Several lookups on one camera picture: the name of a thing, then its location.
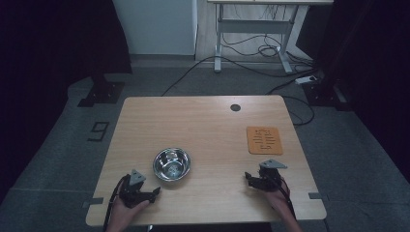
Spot orange slotted mat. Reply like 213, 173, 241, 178
246, 126, 284, 157

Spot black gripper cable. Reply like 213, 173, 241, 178
276, 179, 297, 221
102, 176, 130, 232

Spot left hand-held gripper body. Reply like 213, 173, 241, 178
118, 168, 153, 209

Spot coiled black cables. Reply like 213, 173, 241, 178
220, 31, 314, 70

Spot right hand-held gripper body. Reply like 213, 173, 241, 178
253, 159, 288, 193

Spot white panel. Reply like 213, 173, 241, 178
111, 0, 198, 56

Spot looped black floor cable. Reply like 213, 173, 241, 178
265, 81, 316, 127

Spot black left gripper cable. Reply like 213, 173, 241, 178
102, 176, 130, 232

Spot person's right hand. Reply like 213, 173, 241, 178
263, 179, 293, 218

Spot black stand base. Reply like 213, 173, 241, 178
76, 72, 126, 108
302, 79, 350, 112

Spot white metal-framed desk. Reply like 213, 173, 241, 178
207, 0, 335, 74

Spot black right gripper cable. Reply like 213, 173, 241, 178
276, 179, 297, 221

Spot person's left hand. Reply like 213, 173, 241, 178
106, 196, 151, 228

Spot white power strip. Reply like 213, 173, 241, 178
294, 74, 319, 86

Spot long black floor cable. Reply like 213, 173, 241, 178
161, 55, 318, 98

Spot stainless steel bowl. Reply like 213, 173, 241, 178
152, 147, 191, 183

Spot dark curtain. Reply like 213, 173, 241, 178
295, 0, 410, 185
0, 0, 133, 207

